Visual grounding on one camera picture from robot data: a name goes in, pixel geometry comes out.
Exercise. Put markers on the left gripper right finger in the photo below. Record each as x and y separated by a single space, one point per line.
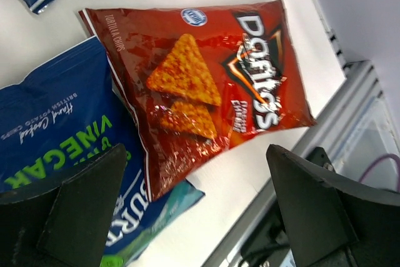
331 220

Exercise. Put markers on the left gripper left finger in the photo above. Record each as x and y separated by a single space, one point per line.
64 219

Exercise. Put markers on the red Doritos bag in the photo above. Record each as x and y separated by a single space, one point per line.
201 81

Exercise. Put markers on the blue Burts vinegar bag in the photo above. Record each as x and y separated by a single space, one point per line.
64 113

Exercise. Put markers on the aluminium mounting rail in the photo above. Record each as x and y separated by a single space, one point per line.
354 137

